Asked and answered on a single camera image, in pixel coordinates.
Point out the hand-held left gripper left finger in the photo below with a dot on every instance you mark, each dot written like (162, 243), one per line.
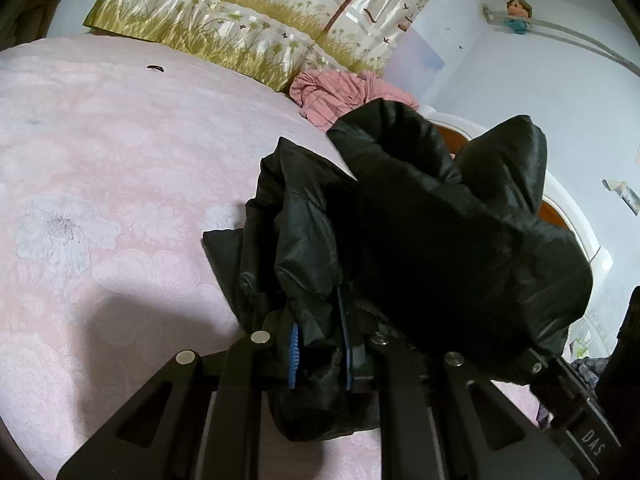
(294, 355)

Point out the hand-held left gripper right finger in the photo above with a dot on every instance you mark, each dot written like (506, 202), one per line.
(348, 360)

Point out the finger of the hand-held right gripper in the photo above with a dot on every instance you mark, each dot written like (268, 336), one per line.
(547, 380)

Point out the black puffer jacket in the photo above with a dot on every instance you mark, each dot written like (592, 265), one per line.
(425, 235)

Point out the dark plaid cloth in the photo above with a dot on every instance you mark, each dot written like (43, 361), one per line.
(586, 369)

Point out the wooden bed headboard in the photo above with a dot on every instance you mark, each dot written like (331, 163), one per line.
(557, 212)

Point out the pink puffer jacket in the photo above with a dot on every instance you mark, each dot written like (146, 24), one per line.
(340, 95)

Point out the bed with pink sheet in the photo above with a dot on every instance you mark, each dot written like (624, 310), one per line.
(100, 160)

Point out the black hair clip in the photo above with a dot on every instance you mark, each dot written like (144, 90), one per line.
(155, 68)

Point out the tree-pattern satin pillow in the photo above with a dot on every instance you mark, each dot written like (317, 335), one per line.
(225, 25)

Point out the brown-haired doll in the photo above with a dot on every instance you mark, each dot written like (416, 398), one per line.
(517, 12)

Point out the wooden desk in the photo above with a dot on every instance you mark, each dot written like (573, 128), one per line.
(35, 15)

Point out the torn wall sticker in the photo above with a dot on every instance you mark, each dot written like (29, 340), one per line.
(625, 192)

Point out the grey wall pipe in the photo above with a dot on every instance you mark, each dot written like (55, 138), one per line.
(575, 35)

